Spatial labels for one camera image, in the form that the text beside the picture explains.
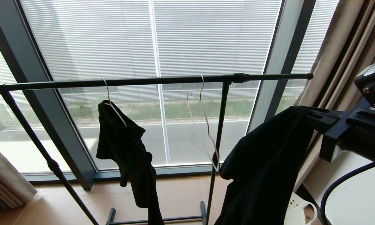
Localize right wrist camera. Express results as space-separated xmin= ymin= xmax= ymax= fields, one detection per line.
xmin=354 ymin=58 xmax=375 ymax=109

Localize black cable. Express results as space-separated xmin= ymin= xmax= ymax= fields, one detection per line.
xmin=320 ymin=156 xmax=375 ymax=225

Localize white laundry basket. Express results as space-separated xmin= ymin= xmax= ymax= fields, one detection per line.
xmin=283 ymin=192 xmax=318 ymax=225

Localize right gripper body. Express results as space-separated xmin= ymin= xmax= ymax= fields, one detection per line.
xmin=319 ymin=99 xmax=375 ymax=172

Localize window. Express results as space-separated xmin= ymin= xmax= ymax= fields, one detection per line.
xmin=0 ymin=0 xmax=340 ymax=191

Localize black shorts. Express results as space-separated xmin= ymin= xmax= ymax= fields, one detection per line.
xmin=96 ymin=100 xmax=165 ymax=225

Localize pink clothes hanger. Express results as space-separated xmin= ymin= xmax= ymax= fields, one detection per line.
xmin=186 ymin=75 xmax=221 ymax=172
xmin=101 ymin=78 xmax=128 ymax=127

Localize beige curtain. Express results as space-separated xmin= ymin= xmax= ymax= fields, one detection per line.
xmin=0 ymin=138 xmax=38 ymax=209
xmin=293 ymin=0 xmax=375 ymax=192

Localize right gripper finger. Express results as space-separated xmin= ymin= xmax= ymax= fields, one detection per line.
xmin=289 ymin=105 xmax=342 ymax=121
xmin=312 ymin=120 xmax=338 ymax=135

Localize black clothes rack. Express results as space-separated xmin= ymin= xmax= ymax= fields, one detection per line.
xmin=0 ymin=72 xmax=314 ymax=225

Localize black garment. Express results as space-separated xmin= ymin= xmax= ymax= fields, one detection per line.
xmin=215 ymin=106 xmax=316 ymax=225

